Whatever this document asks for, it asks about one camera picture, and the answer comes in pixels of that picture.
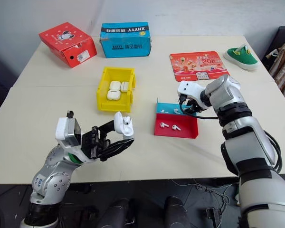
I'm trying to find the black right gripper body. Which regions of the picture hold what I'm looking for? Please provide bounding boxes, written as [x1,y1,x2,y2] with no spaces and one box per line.
[184,97,203,115]

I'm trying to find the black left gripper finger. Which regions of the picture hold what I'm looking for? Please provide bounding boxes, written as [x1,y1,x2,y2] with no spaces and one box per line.
[96,119,117,134]
[100,138,135,162]

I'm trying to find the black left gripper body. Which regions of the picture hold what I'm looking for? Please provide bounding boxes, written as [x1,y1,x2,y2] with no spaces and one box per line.
[81,125,110,162]

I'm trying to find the yellow plastic bin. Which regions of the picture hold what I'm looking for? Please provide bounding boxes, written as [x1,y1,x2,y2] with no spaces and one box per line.
[95,66,136,113]

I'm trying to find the blue plastic tray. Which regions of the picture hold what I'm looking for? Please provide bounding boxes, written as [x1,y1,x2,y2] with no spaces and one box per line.
[155,96,198,117]

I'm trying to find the red plastic tray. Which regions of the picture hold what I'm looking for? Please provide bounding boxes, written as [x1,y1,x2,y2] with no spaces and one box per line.
[154,113,200,139]

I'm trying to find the red printed mouse pad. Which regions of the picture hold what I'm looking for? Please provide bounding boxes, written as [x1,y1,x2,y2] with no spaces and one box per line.
[169,50,229,82]

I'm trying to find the dark rounded shape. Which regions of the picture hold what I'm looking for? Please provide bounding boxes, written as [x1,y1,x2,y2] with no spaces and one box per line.
[101,198,132,228]
[164,196,191,228]

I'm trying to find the green canvas shoe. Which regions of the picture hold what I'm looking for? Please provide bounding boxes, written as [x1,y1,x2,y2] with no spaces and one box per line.
[223,43,260,71]

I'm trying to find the blue shoe box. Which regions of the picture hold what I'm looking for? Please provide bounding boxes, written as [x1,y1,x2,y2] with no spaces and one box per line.
[99,21,153,59]

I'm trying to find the red shoe box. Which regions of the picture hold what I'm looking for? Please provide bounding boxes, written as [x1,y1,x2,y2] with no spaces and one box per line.
[38,21,97,69]

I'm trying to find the black chair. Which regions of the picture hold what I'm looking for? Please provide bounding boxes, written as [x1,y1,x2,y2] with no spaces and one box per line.
[260,26,285,72]

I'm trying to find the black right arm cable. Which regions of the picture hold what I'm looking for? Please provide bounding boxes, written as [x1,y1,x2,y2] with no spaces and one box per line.
[178,94,284,175]

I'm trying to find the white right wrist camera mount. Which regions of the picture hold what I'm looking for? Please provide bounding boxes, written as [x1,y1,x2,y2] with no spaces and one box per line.
[177,80,210,110]

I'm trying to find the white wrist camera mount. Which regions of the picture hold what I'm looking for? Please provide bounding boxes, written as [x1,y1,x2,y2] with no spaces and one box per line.
[55,110,83,148]
[177,80,210,110]

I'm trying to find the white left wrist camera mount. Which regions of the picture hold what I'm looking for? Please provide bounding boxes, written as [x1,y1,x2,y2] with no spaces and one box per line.
[55,110,83,148]

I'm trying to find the thin floor cable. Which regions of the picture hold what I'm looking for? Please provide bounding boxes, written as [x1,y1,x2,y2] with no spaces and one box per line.
[170,178,239,205]

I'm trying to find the small black floor bracket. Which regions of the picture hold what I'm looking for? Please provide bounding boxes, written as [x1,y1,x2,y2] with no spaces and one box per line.
[205,207,223,224]

